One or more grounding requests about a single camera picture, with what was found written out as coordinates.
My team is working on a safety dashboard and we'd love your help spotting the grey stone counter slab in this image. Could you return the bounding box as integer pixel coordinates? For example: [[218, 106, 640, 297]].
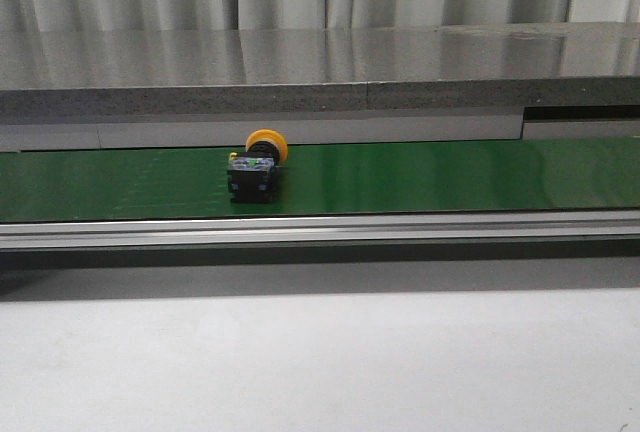
[[1, 22, 639, 124]]

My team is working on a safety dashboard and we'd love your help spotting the green conveyor belt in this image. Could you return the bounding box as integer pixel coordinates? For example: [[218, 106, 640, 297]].
[[1, 137, 639, 223]]

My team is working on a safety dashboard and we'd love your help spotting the yellow mushroom push button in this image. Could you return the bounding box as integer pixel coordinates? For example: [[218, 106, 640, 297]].
[[227, 129, 288, 203]]

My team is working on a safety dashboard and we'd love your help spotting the aluminium conveyor side rail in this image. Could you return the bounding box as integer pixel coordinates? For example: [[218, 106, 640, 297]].
[[1, 209, 639, 250]]

